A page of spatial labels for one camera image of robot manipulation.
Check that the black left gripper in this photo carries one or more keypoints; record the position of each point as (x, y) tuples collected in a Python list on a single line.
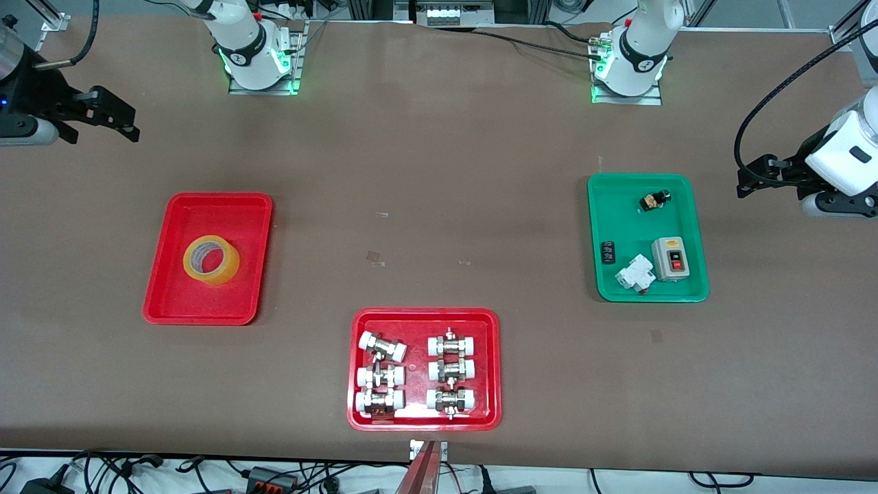
[(786, 170)]

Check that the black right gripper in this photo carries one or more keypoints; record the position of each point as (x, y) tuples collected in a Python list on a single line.
[(36, 95)]

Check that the yellow tape roll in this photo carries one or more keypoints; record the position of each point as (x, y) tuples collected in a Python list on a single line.
[(230, 271)]

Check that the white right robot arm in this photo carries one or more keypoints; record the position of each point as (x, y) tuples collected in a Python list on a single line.
[(247, 34)]

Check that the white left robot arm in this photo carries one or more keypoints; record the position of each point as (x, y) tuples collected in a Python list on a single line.
[(645, 41)]

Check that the green plastic tray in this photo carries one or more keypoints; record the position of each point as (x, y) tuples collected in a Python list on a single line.
[(631, 226)]

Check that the red plastic tray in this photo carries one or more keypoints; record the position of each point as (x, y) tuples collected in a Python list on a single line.
[(171, 295)]

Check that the red tray holding valves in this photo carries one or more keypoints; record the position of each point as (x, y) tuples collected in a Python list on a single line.
[(417, 384)]

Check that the small black and gold part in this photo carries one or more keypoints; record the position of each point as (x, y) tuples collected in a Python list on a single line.
[(654, 201)]

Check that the white circuit breaker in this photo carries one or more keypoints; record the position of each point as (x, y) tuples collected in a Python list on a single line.
[(634, 274)]

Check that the black power adapter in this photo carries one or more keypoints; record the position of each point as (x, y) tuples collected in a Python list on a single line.
[(48, 486)]

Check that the metal valve with white caps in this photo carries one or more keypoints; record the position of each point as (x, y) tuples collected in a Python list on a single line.
[(394, 351), (392, 400), (439, 399), (392, 376), (439, 346), (439, 371)]

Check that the black box with orange clips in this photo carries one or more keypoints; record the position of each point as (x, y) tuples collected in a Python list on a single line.
[(271, 478)]

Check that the grey push button switch box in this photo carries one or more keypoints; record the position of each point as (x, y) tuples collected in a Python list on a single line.
[(665, 264)]

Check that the aluminium arm base plate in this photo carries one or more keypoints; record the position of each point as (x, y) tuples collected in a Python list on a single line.
[(296, 68), (627, 100)]

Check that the aluminium frame with white device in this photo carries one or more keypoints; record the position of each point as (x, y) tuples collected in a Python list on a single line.
[(449, 12)]

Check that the aluminium profile post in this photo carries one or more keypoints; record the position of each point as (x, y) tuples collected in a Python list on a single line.
[(422, 473)]

